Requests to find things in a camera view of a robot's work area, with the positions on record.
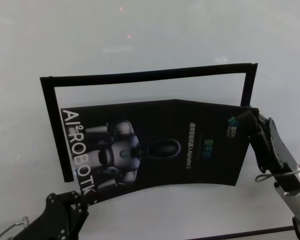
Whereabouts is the grey cable loop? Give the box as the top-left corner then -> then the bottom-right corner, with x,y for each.
2,215 -> 31,237
254,164 -> 300,183

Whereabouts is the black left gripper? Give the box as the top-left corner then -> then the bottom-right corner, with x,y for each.
14,189 -> 99,240

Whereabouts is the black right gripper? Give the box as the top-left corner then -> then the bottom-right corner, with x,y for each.
235,107 -> 300,196

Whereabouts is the black rectangular tape frame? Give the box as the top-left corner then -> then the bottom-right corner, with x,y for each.
39,62 -> 259,183

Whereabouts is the black robot poster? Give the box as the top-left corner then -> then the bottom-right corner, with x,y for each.
61,98 -> 260,205

